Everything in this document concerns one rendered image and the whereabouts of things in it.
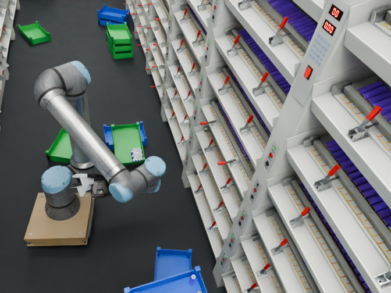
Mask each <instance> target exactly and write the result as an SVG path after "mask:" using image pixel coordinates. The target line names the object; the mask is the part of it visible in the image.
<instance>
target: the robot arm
mask: <svg viewBox="0 0 391 293"><path fill-rule="evenodd" d="M90 82H91V78H90V75H89V72H88V71H87V69H86V68H85V66H84V65H83V64H82V63H80V62H78V61H73V62H67V63H65V64H63V65H60V66H57V67H53V68H51V69H46V70H45V71H43V72H42V73H41V74H40V75H39V76H38V79H37V81H36V82H35V86H34V95H35V99H36V101H37V103H38V104H39V105H40V106H41V107H42V108H43V109H48V110H49V111H50V112H51V114H52V115H53V116H54V118H56V120H57V121H58V122H59V124H60V125H61V126H62V127H63V128H64V129H65V131H66V132H67V133H68V134H69V138H70V143H71V147H72V153H73V155H72V156H71V157H70V165H68V166H66V167H65V166H54V167H51V168H49V169H48V170H46V171H45V172H44V174H43V175H42V178H41V182H42V188H43V191H44V195H45V198H46V203H45V212H46V214H47V216H48V217H49V218H50V219H52V220H57V221H62V220H67V219H70V218H71V217H73V216H74V215H76V214H77V212H78V211H79V209H80V200H79V197H78V196H77V195H76V194H75V192H77V191H78V192H79V195H80V196H84V194H85V193H86V191H87V190H91V195H92V199H93V198H95V197H96V198H105V197H106V196H113V197H114V198H115V199H116V200H117V201H119V202H121V203H125V202H127V201H129V200H131V199H133V197H135V196H136V195H137V194H139V193H153V192H157V191H158V190H159V187H160V185H161V177H162V176H163V175H164V173H165V170H166V164H165V162H164V161H163V160H162V159H161V158H159V157H157V156H150V157H149V158H147V159H146V160H145V163H144V164H142V165H141V166H139V167H138V168H136V169H134V170H132V171H131V172H129V171H128V170H127V168H126V167H124V166H123V165H122V163H121V162H120V161H119V160H118V158H117V157H116V156H115V155H114V154H113V153H112V152H111V150H110V149H109V148H108V147H107V146H106V145H105V143H104V142H103V141H102V140H101V139H100V137H99V136H98V135H97V134H96V133H95V132H94V130H93V129H92V128H91V125H90V117H89V111H88V103H87V94H86V91H87V89H86V85H89V83H90Z"/></svg>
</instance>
